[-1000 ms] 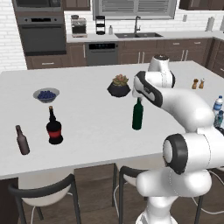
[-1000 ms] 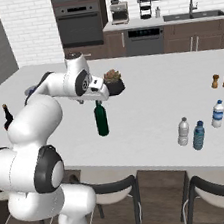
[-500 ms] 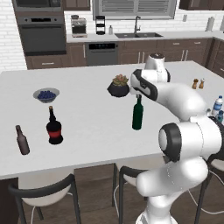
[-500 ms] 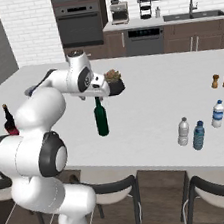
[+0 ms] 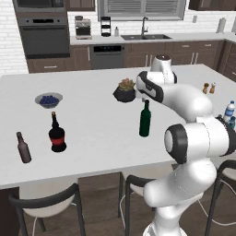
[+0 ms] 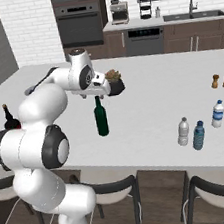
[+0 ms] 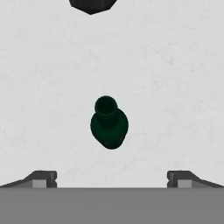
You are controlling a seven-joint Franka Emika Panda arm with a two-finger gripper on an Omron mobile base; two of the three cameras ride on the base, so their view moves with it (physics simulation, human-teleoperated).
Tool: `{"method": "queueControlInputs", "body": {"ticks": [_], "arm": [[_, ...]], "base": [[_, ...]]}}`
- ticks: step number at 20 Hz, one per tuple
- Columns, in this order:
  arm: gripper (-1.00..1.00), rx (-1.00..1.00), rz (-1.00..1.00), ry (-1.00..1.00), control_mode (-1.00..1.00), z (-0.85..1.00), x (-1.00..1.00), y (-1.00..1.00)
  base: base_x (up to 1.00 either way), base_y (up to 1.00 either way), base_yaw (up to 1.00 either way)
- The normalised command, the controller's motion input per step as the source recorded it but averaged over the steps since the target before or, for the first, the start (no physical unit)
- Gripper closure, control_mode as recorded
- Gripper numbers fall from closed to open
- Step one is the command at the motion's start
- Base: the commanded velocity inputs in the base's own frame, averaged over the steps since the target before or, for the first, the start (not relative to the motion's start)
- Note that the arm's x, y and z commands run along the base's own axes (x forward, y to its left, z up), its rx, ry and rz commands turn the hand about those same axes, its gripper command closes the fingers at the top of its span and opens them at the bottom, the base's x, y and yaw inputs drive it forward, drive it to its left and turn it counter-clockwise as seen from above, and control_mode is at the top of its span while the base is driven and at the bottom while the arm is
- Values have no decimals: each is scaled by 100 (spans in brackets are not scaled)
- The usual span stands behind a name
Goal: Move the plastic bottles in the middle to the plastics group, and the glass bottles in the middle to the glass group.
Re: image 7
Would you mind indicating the dark green glass bottle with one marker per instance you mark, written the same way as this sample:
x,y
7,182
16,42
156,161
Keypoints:
x,y
109,127

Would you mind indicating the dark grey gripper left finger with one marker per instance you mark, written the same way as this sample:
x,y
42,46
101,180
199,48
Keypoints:
x,y
40,176

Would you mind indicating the black bottle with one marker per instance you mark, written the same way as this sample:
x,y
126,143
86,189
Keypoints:
x,y
92,5

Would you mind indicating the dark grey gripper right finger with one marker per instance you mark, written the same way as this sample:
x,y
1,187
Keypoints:
x,y
183,176

